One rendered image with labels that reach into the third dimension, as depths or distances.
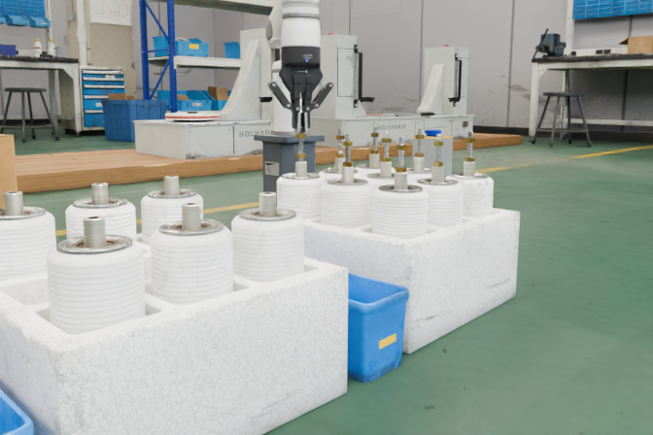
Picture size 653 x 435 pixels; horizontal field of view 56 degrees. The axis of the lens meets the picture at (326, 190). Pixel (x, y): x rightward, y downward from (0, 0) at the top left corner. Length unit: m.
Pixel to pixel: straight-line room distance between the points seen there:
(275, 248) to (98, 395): 0.27
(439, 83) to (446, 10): 2.58
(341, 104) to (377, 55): 4.11
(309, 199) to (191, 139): 2.13
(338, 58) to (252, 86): 0.64
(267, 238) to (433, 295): 0.37
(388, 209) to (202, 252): 0.40
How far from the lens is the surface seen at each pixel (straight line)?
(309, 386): 0.83
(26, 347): 0.69
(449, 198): 1.12
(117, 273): 0.66
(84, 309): 0.66
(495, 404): 0.90
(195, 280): 0.71
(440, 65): 5.06
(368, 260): 1.02
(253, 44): 3.76
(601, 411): 0.93
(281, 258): 0.79
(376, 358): 0.92
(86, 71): 6.62
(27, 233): 0.87
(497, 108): 7.04
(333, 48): 4.02
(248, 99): 3.66
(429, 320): 1.05
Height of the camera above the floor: 0.41
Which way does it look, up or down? 9 degrees down
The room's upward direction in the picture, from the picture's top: straight up
